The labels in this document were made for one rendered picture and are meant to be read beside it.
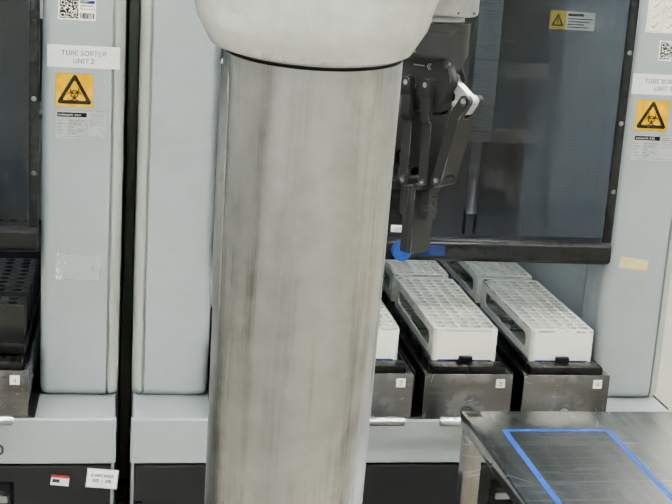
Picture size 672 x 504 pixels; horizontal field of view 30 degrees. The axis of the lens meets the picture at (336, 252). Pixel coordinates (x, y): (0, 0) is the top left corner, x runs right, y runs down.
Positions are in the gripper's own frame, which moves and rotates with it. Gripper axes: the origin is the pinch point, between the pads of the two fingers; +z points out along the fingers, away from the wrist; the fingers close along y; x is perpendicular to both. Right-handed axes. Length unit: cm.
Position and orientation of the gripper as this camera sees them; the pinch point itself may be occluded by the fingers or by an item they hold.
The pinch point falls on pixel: (417, 218)
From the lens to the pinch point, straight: 129.7
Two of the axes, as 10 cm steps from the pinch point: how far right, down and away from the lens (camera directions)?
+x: 7.0, -1.3, 7.0
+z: -0.6, 9.7, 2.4
